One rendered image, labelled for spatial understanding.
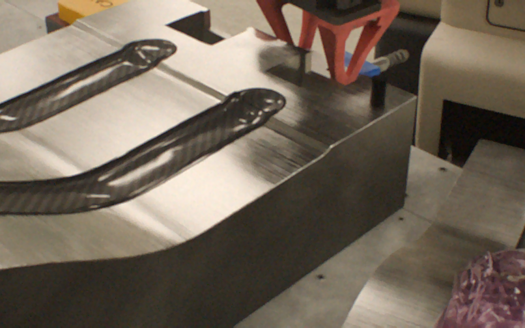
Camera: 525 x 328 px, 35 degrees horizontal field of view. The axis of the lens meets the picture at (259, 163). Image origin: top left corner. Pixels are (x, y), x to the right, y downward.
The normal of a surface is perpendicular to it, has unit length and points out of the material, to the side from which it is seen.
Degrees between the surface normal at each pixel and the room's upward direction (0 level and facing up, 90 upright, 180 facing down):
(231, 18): 0
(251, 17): 0
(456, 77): 98
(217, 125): 8
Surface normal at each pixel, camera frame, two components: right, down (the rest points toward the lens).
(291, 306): 0.00, -0.83
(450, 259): 0.22, -0.97
